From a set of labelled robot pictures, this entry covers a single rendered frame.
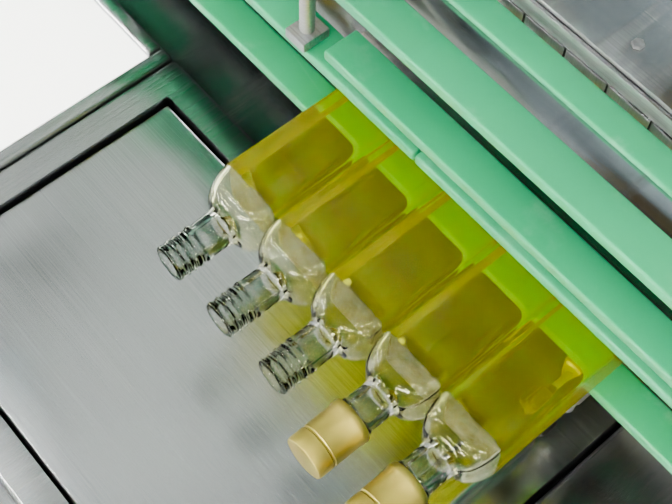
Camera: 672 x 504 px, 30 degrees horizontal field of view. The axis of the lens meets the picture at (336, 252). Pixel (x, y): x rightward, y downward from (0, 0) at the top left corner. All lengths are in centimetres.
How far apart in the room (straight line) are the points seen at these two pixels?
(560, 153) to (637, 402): 21
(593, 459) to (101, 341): 40
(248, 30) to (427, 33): 25
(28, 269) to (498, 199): 41
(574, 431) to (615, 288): 21
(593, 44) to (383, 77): 16
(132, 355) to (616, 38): 45
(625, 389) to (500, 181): 18
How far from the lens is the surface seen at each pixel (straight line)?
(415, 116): 89
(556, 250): 85
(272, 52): 104
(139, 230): 107
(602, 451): 104
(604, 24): 84
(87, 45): 118
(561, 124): 81
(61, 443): 100
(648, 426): 91
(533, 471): 101
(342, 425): 83
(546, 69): 83
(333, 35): 96
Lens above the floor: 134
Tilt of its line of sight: 19 degrees down
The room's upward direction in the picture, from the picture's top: 127 degrees counter-clockwise
